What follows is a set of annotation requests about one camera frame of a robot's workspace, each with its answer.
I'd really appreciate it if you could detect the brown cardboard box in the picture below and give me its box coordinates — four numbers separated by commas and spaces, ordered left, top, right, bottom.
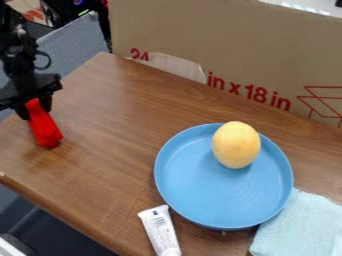
109, 0, 342, 128

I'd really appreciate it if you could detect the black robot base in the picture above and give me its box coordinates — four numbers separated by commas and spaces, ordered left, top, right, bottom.
38, 0, 112, 49

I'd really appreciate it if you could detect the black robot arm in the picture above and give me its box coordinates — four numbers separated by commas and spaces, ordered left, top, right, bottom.
0, 0, 62, 120

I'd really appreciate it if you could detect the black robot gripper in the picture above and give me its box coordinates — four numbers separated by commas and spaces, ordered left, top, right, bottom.
0, 46, 62, 120

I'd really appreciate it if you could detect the red plastic block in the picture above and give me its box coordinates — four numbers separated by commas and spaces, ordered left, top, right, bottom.
25, 98, 62, 148

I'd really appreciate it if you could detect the white cream tube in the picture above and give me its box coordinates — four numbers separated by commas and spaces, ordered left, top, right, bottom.
137, 205, 181, 256

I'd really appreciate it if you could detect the yellow lemon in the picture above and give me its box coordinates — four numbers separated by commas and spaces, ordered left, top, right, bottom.
212, 121, 260, 169

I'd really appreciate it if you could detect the light blue towel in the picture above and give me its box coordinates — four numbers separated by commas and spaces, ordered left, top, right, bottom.
248, 189, 342, 256

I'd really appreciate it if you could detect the blue round plate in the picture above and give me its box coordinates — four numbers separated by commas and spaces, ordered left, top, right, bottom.
153, 123, 293, 231

